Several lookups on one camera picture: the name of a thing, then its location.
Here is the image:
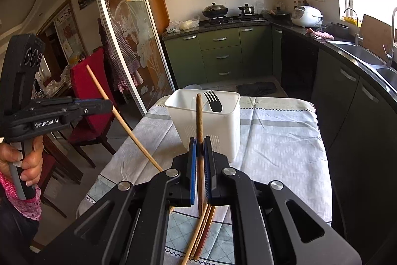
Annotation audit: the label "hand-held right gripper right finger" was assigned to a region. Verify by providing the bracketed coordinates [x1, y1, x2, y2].
[203, 136, 362, 265]

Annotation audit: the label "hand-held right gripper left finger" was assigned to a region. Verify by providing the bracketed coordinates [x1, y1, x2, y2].
[34, 138, 197, 265]

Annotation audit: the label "light wooden chopstick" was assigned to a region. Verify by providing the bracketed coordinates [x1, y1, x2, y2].
[180, 209, 208, 265]
[86, 65, 164, 172]

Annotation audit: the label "brown wooden chopstick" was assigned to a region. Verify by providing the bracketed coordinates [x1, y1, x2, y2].
[195, 206, 218, 259]
[190, 215, 213, 260]
[196, 93, 204, 218]

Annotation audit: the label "white plastic utensil holder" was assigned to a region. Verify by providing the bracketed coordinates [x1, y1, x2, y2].
[164, 89, 241, 162]

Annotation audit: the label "person's left forearm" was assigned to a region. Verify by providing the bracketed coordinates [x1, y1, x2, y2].
[0, 171, 43, 221]

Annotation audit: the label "person's left hand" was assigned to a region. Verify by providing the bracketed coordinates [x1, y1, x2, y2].
[0, 136, 44, 187]

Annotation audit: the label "red upholstered chair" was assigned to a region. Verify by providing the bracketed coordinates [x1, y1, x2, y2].
[68, 48, 117, 169]

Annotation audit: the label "pile of plastic bags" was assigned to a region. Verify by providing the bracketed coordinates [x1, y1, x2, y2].
[34, 60, 74, 97]

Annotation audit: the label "checked hanging apron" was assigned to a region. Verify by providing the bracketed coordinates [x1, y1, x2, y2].
[99, 17, 141, 93]

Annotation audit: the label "black plastic fork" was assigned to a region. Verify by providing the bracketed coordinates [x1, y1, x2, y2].
[203, 90, 223, 114]

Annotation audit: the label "dark wooden chair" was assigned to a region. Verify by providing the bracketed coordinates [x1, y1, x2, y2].
[36, 131, 85, 219]

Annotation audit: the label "checked pale tablecloth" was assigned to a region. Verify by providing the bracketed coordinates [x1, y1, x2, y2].
[76, 96, 333, 265]

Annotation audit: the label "etched glass sliding door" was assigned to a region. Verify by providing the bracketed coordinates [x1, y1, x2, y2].
[87, 0, 176, 117]

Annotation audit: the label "dark floor mat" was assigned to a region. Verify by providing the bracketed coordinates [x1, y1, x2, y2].
[236, 82, 277, 97]

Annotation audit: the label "white plastic bags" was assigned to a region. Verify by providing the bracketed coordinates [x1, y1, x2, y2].
[166, 17, 201, 34]

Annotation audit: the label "green base cabinets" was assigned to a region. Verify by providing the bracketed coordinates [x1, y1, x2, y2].
[164, 25, 283, 86]

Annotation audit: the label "black wok with lid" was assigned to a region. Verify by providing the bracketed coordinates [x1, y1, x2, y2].
[202, 2, 229, 19]

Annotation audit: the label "dark base cabinets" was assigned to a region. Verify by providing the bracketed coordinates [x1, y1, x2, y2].
[281, 31, 397, 265]

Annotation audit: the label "black gas stove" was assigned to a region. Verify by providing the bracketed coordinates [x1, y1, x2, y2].
[205, 14, 268, 24]

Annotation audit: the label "steel pot with lid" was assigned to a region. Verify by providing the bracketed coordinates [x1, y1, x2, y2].
[238, 3, 256, 17]

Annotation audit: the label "black kitchen countertop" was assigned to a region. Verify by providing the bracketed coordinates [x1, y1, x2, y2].
[163, 18, 397, 88]

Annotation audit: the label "black pan with lid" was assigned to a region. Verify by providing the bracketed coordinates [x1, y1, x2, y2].
[267, 7, 292, 19]

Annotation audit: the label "pink dish cloth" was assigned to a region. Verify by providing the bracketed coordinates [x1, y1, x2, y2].
[305, 28, 335, 41]

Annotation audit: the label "white rice cooker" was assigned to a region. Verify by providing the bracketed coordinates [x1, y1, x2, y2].
[292, 6, 324, 28]

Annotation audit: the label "steel double sink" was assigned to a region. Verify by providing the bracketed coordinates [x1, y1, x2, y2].
[329, 41, 397, 92]

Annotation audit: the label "chrome faucet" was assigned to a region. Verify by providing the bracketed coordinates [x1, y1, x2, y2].
[344, 8, 364, 47]
[382, 7, 397, 69]

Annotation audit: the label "brown cardboard sheet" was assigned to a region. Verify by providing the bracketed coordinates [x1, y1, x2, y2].
[360, 14, 397, 59]

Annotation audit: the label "wall calendar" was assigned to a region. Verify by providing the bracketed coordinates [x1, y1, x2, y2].
[54, 4, 85, 62]

